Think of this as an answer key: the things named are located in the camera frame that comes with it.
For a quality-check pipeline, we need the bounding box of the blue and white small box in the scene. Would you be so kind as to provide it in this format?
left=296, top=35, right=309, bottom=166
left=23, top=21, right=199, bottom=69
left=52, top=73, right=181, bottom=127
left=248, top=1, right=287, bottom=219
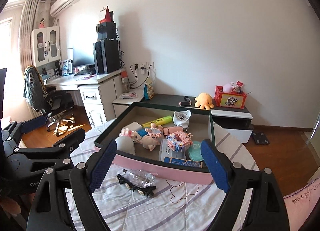
left=163, top=157, right=203, bottom=168

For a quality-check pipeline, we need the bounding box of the pink block toy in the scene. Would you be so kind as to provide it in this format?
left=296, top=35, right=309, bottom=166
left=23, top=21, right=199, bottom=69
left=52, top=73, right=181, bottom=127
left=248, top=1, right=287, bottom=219
left=167, top=131, right=193, bottom=152

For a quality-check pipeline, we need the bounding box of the pink bed cover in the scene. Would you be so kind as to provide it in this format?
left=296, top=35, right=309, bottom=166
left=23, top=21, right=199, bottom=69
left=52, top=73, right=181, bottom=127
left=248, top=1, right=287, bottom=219
left=284, top=178, right=319, bottom=230

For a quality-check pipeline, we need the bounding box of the dark jacket on chair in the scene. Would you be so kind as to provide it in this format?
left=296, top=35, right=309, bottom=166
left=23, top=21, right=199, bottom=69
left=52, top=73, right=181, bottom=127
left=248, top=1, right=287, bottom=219
left=23, top=66, right=48, bottom=110

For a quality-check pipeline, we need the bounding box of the black office chair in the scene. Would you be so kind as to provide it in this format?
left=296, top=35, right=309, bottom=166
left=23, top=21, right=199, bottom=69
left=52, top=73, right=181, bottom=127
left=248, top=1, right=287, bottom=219
left=32, top=82, right=75, bottom=137

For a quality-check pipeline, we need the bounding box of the white round lamp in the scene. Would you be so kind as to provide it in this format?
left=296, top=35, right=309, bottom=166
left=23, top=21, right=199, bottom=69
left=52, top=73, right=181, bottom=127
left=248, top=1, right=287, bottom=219
left=115, top=136, right=136, bottom=155

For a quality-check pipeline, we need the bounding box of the white computer desk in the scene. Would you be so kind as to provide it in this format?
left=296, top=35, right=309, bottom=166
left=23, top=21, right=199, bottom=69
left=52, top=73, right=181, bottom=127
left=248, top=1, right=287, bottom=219
left=45, top=68, right=124, bottom=128

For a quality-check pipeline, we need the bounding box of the black keyboard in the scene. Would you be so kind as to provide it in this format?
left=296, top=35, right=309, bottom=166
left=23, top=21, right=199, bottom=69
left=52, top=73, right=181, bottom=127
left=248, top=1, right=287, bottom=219
left=74, top=68, right=96, bottom=76

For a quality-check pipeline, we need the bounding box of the black floor scale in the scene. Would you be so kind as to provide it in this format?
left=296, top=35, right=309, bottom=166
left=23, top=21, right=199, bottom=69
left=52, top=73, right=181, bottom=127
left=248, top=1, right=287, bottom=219
left=251, top=131, right=270, bottom=145

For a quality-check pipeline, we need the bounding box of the orange cap bottle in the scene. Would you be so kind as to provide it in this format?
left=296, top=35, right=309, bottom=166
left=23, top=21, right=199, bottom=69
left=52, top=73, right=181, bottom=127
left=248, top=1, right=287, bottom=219
left=120, top=70, right=130, bottom=93

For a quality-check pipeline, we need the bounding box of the pink pig plush toy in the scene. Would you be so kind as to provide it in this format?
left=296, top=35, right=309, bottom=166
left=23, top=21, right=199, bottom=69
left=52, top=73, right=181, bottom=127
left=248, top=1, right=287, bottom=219
left=139, top=123, right=163, bottom=151

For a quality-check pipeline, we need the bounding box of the white glass-door cabinet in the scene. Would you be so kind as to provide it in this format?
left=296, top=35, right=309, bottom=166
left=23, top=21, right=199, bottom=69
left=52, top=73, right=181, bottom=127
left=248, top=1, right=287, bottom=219
left=31, top=26, right=61, bottom=67

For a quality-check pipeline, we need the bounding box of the striped white tablecloth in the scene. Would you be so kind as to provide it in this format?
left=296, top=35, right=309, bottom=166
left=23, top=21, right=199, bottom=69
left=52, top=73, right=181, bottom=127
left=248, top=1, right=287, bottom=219
left=65, top=120, right=259, bottom=230

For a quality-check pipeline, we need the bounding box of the black computer monitor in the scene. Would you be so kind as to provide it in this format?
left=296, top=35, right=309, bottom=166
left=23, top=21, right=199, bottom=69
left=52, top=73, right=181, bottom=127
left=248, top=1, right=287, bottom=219
left=73, top=47, right=94, bottom=67

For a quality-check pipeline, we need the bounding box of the pink and green tray box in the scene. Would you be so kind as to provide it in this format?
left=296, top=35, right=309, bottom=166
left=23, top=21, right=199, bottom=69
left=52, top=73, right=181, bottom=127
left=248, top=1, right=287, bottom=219
left=94, top=102, right=214, bottom=185

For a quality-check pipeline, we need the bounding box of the blue snack bag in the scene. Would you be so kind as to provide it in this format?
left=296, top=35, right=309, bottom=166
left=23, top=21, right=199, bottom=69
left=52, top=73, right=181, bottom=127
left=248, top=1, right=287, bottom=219
left=144, top=78, right=155, bottom=100

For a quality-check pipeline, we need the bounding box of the black computer tower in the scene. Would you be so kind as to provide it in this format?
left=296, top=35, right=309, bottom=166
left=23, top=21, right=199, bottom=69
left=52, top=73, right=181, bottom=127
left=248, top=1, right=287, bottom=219
left=93, top=39, right=120, bottom=74

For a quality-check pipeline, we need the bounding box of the teal round case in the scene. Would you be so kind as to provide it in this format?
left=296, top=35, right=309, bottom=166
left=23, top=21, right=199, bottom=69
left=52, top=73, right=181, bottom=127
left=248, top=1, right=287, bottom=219
left=188, top=141, right=203, bottom=162

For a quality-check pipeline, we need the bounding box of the yellow highlighter marker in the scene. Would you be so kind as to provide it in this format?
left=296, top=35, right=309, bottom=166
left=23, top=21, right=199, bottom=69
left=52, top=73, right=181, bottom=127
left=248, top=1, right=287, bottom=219
left=142, top=115, right=172, bottom=128

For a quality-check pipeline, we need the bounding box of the white paw-print cup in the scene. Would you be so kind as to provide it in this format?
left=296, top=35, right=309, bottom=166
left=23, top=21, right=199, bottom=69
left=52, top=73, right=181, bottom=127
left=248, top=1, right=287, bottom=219
left=173, top=110, right=191, bottom=129

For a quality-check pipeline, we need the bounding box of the red storage crate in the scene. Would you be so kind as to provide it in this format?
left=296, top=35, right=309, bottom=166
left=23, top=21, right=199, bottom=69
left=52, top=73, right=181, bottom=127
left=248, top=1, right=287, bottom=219
left=214, top=86, right=247, bottom=109

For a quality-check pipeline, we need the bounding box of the black speaker box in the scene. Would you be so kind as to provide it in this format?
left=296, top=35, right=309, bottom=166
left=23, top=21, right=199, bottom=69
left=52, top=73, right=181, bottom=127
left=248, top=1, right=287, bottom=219
left=96, top=22, right=117, bottom=40

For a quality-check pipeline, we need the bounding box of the yellow plush octopus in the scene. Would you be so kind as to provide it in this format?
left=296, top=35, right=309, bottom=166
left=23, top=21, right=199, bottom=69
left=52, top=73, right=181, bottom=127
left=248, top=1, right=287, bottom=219
left=195, top=92, right=214, bottom=110

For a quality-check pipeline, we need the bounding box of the pink plush in crate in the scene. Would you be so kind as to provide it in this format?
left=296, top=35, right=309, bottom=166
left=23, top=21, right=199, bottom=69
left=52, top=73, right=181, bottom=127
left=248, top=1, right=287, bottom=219
left=222, top=82, right=235, bottom=94

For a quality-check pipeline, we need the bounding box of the red calendar stand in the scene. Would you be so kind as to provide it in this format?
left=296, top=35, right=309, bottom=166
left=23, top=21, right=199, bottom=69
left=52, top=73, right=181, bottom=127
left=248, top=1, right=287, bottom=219
left=99, top=6, right=113, bottom=24

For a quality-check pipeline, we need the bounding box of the white air conditioner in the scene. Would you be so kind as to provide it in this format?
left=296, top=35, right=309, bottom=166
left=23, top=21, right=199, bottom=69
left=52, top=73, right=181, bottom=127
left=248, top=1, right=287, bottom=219
left=50, top=0, right=80, bottom=17

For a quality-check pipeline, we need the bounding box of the white wall socket strip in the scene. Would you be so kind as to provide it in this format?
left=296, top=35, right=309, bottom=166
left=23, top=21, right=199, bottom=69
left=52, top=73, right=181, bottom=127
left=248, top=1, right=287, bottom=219
left=131, top=61, right=154, bottom=74

